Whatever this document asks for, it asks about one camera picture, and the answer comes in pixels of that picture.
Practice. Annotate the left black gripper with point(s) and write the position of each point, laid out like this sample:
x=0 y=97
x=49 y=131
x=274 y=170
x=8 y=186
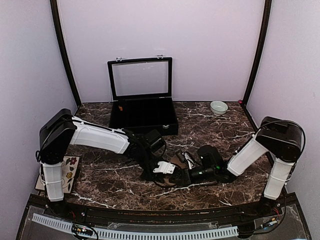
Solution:
x=159 y=177

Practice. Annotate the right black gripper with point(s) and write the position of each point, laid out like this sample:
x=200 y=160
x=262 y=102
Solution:
x=191 y=180

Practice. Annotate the tan brown sock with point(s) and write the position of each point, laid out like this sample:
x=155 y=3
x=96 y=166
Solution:
x=178 y=161

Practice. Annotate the black display case glass lid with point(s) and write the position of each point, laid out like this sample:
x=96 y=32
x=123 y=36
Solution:
x=143 y=87

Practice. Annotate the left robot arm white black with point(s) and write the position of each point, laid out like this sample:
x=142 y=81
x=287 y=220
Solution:
x=64 y=129

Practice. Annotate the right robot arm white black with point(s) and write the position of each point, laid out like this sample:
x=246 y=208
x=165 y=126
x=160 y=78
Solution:
x=285 y=139

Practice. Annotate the pale green bowl at back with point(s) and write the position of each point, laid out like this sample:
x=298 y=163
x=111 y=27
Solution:
x=218 y=107

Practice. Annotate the floral patterned mat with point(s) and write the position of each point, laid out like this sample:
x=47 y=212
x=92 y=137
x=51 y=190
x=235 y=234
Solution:
x=69 y=170

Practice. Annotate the green circuit board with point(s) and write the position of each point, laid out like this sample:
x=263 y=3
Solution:
x=81 y=231

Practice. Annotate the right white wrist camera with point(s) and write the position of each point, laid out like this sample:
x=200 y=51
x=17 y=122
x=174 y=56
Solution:
x=186 y=158

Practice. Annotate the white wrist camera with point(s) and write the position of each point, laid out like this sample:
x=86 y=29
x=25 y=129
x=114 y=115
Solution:
x=186 y=158
x=164 y=167

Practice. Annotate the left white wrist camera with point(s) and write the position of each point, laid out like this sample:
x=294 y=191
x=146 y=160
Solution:
x=164 y=167

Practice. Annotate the black front rail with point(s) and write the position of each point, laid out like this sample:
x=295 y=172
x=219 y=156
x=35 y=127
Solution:
x=237 y=214

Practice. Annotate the white slotted cable duct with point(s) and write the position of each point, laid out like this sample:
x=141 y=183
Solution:
x=130 y=232

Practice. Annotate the right black frame post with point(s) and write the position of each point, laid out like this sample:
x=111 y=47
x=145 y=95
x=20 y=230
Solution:
x=258 y=52

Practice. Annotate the black frame post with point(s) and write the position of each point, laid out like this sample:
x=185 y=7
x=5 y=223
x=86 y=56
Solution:
x=63 y=51
x=258 y=52

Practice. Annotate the left black frame post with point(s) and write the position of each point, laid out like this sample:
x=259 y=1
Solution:
x=63 y=51

